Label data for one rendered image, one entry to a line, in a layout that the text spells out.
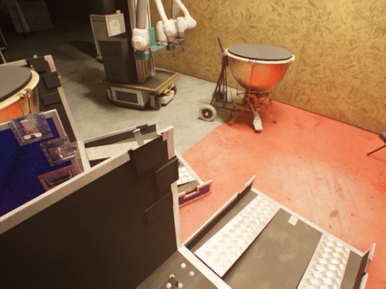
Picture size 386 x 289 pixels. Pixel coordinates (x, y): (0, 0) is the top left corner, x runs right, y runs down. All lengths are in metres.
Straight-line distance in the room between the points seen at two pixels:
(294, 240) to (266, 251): 0.22
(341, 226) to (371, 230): 0.22
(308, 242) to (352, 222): 0.44
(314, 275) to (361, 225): 0.66
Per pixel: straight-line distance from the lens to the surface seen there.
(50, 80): 1.99
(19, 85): 1.31
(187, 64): 3.96
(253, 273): 1.44
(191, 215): 1.62
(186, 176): 1.83
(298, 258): 1.57
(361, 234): 1.92
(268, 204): 1.73
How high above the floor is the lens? 1.34
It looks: 37 degrees down
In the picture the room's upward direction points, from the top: straight up
